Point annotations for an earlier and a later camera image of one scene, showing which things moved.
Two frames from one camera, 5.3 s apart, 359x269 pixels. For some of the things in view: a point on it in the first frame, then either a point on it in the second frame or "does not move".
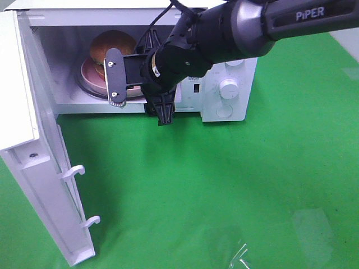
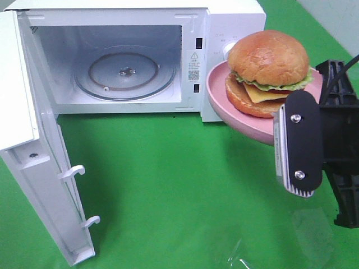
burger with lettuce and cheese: x=106 y=40 to x=266 y=66
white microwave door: x=31 y=143 does not move
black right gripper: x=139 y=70 to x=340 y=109
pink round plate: x=94 y=79 to x=262 y=127
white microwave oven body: x=90 y=55 does not move
